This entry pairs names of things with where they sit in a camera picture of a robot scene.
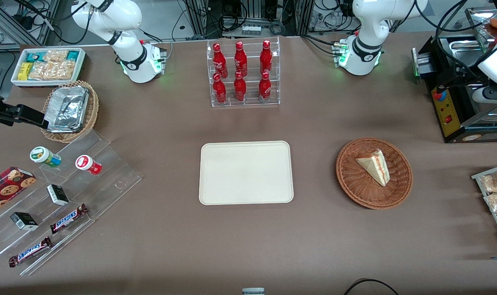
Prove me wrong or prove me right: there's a brown round wicker basket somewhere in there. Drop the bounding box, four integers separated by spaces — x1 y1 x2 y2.
336 137 413 210

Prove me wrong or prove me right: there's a cream rectangular tray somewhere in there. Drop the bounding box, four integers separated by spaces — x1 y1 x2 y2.
199 141 294 205

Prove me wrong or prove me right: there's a clear acrylic bottle rack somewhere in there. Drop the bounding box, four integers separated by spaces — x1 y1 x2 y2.
207 36 281 108

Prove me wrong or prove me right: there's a grey wire tray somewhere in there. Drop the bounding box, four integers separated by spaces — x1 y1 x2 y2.
471 163 497 250

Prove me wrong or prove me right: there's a red cola bottle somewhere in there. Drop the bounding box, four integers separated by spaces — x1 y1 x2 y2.
234 71 247 102
234 41 248 77
259 71 272 103
213 43 228 79
260 40 273 75
213 73 227 104

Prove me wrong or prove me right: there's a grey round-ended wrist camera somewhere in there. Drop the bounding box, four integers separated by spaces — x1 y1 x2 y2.
472 86 497 104

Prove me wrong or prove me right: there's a small black carton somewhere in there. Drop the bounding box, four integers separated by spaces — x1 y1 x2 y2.
10 212 39 231
47 184 70 206

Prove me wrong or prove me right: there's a yellow snack packet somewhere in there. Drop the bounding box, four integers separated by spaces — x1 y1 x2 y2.
18 62 34 81

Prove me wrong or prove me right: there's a black sealing machine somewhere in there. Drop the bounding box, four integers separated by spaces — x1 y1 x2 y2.
411 35 497 144

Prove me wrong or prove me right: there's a black cable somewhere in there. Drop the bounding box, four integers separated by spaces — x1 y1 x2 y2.
344 279 401 295

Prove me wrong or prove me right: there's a light wicker basket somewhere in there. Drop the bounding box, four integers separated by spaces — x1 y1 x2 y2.
41 80 100 143

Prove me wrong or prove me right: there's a clear acrylic step display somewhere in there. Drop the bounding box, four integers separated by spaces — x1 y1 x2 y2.
0 129 143 276

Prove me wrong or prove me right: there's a metal equipment rack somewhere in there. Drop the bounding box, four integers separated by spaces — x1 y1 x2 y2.
183 0 318 38

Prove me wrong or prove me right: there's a green lid snack cup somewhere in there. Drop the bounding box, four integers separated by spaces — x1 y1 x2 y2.
30 146 62 168

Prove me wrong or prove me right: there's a red cookie box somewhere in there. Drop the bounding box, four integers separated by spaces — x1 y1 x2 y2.
0 166 36 218

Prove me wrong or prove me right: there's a brown snickers bar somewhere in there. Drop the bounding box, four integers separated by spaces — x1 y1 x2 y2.
50 204 89 234
8 236 53 268

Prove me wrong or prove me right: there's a shiny metal tray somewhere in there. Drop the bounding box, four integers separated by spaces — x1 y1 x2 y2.
465 6 497 41

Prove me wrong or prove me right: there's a triangle sandwich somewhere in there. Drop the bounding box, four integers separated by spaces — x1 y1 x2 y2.
356 149 391 187

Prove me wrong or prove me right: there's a red lid snack cup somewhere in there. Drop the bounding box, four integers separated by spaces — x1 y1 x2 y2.
75 155 102 175

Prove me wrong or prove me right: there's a white plastic snack bin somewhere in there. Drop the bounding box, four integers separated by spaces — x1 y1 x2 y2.
11 48 86 88

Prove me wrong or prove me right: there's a clear peanut snack bag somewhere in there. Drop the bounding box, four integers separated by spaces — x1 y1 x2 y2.
43 50 69 63
28 61 76 81

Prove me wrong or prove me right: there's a silver foil tray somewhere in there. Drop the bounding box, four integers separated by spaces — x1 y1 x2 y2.
44 86 90 133

